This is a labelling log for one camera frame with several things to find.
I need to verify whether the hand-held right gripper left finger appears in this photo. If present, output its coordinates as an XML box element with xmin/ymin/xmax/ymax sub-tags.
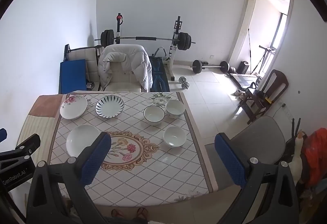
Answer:
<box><xmin>27</xmin><ymin>132</ymin><xmax>120</xmax><ymax>224</ymax></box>

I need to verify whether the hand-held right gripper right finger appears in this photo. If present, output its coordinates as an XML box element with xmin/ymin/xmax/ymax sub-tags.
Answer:
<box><xmin>214</xmin><ymin>133</ymin><xmax>300</xmax><ymax>224</ymax></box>

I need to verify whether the plain white plate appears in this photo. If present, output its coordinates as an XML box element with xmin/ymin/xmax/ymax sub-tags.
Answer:
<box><xmin>66</xmin><ymin>124</ymin><xmax>101</xmax><ymax>157</ymax></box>

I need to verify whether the plate with dark striped rim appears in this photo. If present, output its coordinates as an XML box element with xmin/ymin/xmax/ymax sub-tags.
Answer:
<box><xmin>95</xmin><ymin>95</ymin><xmax>125</xmax><ymax>119</ymax></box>

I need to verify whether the white plate with pink flowers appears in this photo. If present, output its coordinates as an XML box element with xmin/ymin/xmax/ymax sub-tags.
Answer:
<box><xmin>60</xmin><ymin>95</ymin><xmax>88</xmax><ymax>120</ymax></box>

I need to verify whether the white bowl with purple flowers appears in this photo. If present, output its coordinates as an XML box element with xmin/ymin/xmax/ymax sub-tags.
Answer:
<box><xmin>163</xmin><ymin>126</ymin><xmax>187</xmax><ymax>148</ymax></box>

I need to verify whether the white bowl with black rim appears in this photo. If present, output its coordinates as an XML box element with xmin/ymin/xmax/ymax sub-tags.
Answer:
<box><xmin>143</xmin><ymin>106</ymin><xmax>165</xmax><ymax>126</ymax></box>

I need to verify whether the blue rim bowl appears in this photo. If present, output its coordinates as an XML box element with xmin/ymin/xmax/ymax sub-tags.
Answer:
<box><xmin>165</xmin><ymin>100</ymin><xmax>184</xmax><ymax>119</ymax></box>

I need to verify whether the long barbell with black plates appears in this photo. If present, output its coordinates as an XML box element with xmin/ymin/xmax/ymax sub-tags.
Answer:
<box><xmin>94</xmin><ymin>29</ymin><xmax>197</xmax><ymax>51</ymax></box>

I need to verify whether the striped beige mat, brown patch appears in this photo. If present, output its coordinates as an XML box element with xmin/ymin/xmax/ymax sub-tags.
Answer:
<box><xmin>15</xmin><ymin>95</ymin><xmax>68</xmax><ymax>163</ymax></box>

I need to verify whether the grey office chair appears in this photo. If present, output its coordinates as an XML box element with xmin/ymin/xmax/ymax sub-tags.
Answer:
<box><xmin>204</xmin><ymin>116</ymin><xmax>287</xmax><ymax>191</ymax></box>

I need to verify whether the diamond pattern floral tablecloth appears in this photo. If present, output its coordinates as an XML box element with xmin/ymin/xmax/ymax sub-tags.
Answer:
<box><xmin>47</xmin><ymin>91</ymin><xmax>214</xmax><ymax>206</ymax></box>

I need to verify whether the person's dark clothing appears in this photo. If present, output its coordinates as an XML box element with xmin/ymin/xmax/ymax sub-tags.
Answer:
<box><xmin>102</xmin><ymin>216</ymin><xmax>154</xmax><ymax>224</ymax></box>

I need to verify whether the white goose toy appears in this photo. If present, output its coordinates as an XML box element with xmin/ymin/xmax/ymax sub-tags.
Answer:
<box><xmin>289</xmin><ymin>131</ymin><xmax>308</xmax><ymax>186</ymax></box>

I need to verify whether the person's right foot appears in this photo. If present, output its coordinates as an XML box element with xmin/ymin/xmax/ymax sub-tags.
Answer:
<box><xmin>137</xmin><ymin>207</ymin><xmax>149</xmax><ymax>221</ymax></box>

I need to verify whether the dark floor mat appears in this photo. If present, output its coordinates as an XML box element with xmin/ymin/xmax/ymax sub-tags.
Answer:
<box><xmin>228</xmin><ymin>73</ymin><xmax>261</xmax><ymax>89</ymax></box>

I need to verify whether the cream padded chair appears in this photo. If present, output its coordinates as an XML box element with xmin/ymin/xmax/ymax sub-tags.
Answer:
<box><xmin>101</xmin><ymin>61</ymin><xmax>143</xmax><ymax>93</ymax></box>
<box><xmin>68</xmin><ymin>47</ymin><xmax>103</xmax><ymax>87</ymax></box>

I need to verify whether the blue folded mat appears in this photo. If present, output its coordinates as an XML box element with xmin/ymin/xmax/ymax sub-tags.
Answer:
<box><xmin>58</xmin><ymin>59</ymin><xmax>88</xmax><ymax>94</ymax></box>

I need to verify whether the orange bag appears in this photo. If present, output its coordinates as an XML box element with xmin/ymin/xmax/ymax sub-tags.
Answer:
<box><xmin>300</xmin><ymin>128</ymin><xmax>327</xmax><ymax>189</ymax></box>

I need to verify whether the chrome dumbbell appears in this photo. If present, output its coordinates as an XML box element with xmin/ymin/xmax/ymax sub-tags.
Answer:
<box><xmin>178</xmin><ymin>76</ymin><xmax>190</xmax><ymax>90</ymax></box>

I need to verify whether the dark wooden chair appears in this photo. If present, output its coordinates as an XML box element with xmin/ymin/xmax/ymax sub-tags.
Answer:
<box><xmin>239</xmin><ymin>69</ymin><xmax>289</xmax><ymax>124</ymax></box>

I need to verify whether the black heater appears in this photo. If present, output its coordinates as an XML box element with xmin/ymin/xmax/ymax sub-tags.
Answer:
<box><xmin>237</xmin><ymin>61</ymin><xmax>249</xmax><ymax>74</ymax></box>

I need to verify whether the short barbell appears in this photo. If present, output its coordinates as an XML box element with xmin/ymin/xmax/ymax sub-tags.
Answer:
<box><xmin>192</xmin><ymin>60</ymin><xmax>230</xmax><ymax>74</ymax></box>

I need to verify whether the blue bench pad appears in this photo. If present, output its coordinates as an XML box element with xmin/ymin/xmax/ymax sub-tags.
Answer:
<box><xmin>149</xmin><ymin>57</ymin><xmax>171</xmax><ymax>92</ymax></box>

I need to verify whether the white down jacket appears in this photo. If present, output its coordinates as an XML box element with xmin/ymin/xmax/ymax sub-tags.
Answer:
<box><xmin>98</xmin><ymin>45</ymin><xmax>153</xmax><ymax>92</ymax></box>

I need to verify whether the white weight rack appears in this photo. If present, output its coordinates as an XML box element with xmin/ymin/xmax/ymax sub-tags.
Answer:
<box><xmin>114</xmin><ymin>13</ymin><xmax>184</xmax><ymax>80</ymax></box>

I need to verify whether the metal stand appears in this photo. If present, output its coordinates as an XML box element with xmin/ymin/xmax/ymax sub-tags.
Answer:
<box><xmin>259</xmin><ymin>45</ymin><xmax>276</xmax><ymax>74</ymax></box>

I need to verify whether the window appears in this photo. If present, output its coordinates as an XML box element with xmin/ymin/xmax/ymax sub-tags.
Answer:
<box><xmin>271</xmin><ymin>12</ymin><xmax>288</xmax><ymax>51</ymax></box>

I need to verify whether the beige door frame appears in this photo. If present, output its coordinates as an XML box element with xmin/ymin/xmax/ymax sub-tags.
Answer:
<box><xmin>227</xmin><ymin>0</ymin><xmax>294</xmax><ymax>79</ymax></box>

